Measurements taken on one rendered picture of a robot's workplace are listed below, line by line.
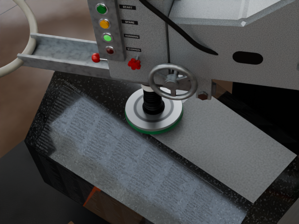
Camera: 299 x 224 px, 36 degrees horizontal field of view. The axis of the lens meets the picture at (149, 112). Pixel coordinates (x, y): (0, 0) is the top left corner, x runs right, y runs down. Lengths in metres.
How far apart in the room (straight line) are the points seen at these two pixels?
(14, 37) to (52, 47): 1.95
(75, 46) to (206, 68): 0.53
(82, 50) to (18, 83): 1.65
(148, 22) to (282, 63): 0.38
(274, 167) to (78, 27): 2.30
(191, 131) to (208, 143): 0.08
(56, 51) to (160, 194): 0.64
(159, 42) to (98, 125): 0.63
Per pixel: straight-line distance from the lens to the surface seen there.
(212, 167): 1.62
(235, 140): 1.69
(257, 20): 1.22
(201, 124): 1.72
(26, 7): 1.84
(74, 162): 1.93
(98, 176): 1.85
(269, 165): 1.64
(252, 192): 1.58
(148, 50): 1.35
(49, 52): 1.70
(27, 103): 3.13
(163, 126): 1.65
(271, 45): 1.27
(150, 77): 1.35
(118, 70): 1.45
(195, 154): 1.65
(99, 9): 1.27
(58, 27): 3.63
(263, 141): 1.70
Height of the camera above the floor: 2.23
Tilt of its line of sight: 50 degrees down
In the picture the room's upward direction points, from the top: 7 degrees counter-clockwise
